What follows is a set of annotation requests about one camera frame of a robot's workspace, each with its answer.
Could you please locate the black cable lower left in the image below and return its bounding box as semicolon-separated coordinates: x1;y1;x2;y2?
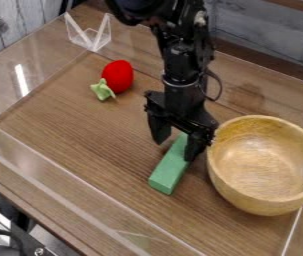
0;227;26;256

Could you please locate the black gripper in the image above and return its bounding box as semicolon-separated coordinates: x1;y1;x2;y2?
145;78;218;162

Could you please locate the green rectangular block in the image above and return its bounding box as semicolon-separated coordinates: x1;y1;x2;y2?
149;133;189;195

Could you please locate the light wooden bowl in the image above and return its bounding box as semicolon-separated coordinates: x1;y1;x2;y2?
207;115;303;216

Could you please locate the red plush strawberry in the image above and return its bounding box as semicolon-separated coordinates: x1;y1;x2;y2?
90;60;134;101

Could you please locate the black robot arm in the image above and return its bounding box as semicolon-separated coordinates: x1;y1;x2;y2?
105;0;218;162

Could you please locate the clear acrylic enclosure wall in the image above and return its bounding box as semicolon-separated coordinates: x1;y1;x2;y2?
0;20;303;256

